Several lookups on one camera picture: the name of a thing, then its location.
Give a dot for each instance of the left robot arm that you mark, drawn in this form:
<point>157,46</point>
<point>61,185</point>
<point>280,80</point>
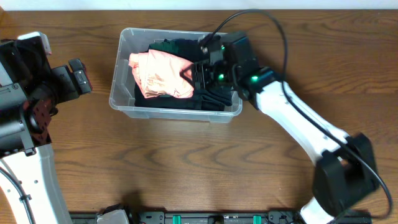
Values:
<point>30,92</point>

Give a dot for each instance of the small black folded garment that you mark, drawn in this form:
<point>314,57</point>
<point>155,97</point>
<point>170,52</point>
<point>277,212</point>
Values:
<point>220,98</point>

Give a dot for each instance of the green garment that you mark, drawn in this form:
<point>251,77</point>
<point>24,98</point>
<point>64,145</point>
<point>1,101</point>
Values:
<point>161,46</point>

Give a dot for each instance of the dark teal garment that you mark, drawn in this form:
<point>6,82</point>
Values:
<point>184,48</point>

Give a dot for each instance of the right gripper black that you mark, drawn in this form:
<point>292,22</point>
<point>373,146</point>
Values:
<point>203,72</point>

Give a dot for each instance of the pink printed t-shirt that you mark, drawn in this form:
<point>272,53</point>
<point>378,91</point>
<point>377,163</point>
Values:
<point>160,73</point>

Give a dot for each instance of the clear plastic storage bin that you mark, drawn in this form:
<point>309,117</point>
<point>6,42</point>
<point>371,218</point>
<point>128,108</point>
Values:
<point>122,96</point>

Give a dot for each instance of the large black garment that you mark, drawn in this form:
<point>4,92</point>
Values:
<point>169,102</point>

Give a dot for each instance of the black mounting rail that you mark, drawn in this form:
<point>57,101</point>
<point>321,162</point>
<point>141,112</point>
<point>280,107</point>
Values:
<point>123,214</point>

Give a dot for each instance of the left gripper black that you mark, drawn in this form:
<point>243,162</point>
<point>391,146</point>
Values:
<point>66,92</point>

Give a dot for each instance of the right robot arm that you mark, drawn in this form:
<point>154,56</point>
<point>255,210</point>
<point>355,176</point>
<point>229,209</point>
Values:
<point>345,166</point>

